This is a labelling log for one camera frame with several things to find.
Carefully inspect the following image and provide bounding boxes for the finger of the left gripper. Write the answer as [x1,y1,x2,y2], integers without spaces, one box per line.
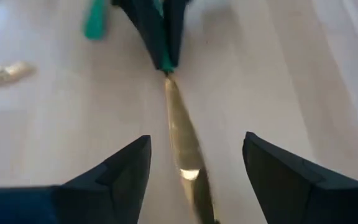
[163,0,193,68]
[111,0,168,72]

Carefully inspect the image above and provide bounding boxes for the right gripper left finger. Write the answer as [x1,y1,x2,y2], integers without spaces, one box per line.
[0,134,152,224]

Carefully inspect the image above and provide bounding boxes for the gold knife green handle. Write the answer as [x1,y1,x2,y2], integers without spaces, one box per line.
[0,61,37,89]
[152,0,221,224]

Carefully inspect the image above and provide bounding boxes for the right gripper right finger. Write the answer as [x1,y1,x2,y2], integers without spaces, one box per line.
[242,131,358,224]

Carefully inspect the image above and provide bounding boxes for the gold spoon green handle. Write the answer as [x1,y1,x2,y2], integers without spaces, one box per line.
[83,0,109,40]

